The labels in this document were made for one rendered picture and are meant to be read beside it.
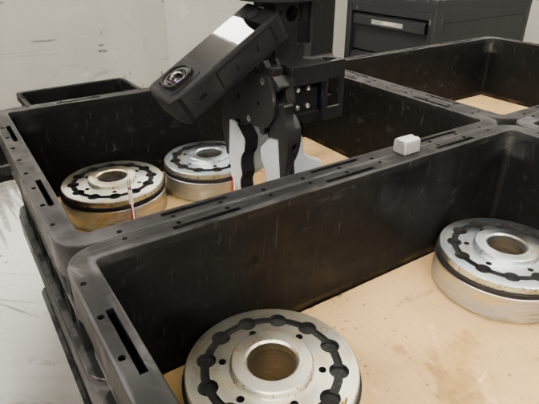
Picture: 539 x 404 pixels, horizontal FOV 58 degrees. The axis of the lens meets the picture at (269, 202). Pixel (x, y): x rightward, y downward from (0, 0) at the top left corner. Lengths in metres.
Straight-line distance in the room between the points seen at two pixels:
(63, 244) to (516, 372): 0.29
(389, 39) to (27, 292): 1.69
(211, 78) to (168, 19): 3.23
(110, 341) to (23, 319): 0.42
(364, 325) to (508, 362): 0.10
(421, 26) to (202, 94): 1.60
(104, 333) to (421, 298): 0.26
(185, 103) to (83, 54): 3.07
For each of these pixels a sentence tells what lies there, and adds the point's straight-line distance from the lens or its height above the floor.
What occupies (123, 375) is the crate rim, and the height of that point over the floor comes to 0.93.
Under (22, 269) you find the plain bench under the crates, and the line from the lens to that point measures 0.72.
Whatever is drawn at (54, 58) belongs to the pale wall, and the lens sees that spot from 3.40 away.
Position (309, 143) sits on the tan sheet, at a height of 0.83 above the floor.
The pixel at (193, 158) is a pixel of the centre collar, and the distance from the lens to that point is 0.55.
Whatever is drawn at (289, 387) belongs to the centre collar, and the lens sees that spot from 0.28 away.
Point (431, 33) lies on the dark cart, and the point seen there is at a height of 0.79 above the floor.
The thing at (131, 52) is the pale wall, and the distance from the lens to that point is 3.53.
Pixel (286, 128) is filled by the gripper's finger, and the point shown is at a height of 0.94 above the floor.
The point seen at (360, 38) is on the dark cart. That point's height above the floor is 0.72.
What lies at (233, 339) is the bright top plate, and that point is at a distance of 0.31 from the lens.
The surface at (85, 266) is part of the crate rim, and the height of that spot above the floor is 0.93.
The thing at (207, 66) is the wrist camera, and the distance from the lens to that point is 0.39.
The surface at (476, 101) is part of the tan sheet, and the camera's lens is 0.95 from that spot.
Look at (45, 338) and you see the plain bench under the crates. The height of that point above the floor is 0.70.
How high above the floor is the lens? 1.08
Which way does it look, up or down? 28 degrees down
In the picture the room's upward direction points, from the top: straight up
